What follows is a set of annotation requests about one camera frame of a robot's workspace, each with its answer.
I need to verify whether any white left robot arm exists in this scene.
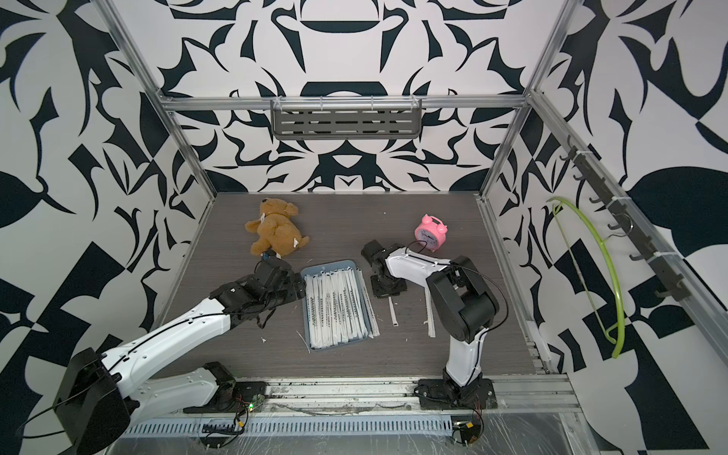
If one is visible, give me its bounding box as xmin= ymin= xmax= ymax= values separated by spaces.
xmin=52 ymin=257 xmax=305 ymax=454

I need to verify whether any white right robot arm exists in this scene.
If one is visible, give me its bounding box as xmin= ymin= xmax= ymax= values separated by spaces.
xmin=361 ymin=240 xmax=500 ymax=410

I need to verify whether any blue storage box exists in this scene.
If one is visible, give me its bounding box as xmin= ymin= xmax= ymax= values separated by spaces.
xmin=301 ymin=260 xmax=380 ymax=351

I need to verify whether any brown teddy bear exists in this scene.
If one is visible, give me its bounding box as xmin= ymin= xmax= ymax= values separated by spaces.
xmin=245 ymin=198 xmax=310 ymax=258

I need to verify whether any pink alarm clock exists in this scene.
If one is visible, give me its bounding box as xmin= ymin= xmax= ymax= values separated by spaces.
xmin=414 ymin=214 xmax=449 ymax=252

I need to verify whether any green plastic hanger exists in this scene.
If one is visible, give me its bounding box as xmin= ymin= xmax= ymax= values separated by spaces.
xmin=547 ymin=196 xmax=627 ymax=359

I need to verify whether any white cable duct strip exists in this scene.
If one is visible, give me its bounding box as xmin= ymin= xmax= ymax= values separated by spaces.
xmin=122 ymin=414 xmax=454 ymax=438

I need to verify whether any grey metal wall shelf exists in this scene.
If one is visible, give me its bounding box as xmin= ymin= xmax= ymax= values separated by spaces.
xmin=270 ymin=97 xmax=423 ymax=140

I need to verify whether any grey wall hook rack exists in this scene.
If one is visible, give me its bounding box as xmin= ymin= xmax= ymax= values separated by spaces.
xmin=565 ymin=136 xmax=692 ymax=301

